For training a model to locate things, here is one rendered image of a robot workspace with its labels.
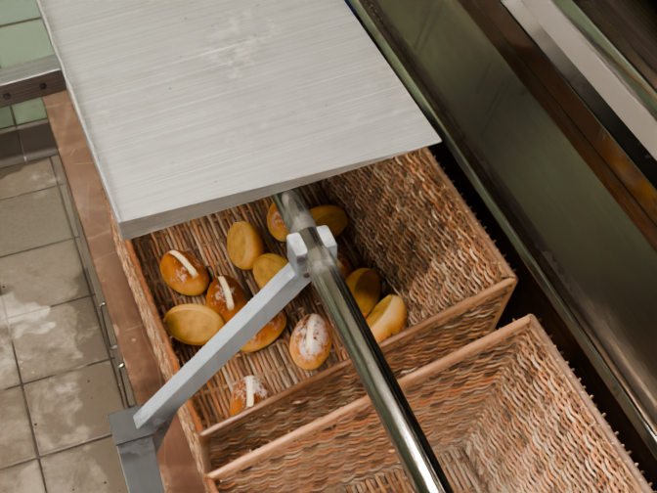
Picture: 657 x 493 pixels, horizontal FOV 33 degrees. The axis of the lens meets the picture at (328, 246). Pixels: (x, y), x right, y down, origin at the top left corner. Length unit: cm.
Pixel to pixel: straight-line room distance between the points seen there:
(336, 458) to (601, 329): 42
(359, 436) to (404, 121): 49
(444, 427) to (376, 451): 11
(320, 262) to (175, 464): 65
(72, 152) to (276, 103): 94
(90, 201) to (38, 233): 80
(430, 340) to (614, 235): 34
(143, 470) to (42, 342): 132
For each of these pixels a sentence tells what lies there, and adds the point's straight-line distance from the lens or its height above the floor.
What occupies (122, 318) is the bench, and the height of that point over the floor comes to 58.
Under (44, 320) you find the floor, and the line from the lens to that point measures 264.
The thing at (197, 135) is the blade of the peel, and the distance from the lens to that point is 123.
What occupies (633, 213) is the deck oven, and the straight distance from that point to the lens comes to 126.
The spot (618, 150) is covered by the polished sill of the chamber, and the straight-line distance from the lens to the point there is 125.
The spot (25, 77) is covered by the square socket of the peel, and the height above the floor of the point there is 120.
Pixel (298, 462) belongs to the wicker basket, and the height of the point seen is 70.
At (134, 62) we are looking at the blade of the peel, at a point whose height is 117.
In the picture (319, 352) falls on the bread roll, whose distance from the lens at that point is 171.
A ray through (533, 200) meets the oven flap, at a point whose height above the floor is 98.
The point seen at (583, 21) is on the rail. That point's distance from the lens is 97.
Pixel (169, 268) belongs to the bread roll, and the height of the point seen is 63.
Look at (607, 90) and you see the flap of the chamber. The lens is 94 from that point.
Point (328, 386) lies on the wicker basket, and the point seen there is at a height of 74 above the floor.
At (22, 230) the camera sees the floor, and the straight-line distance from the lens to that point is 285.
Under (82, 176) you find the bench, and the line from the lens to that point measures 209.
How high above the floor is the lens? 199
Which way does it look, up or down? 47 degrees down
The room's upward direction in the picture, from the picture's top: straight up
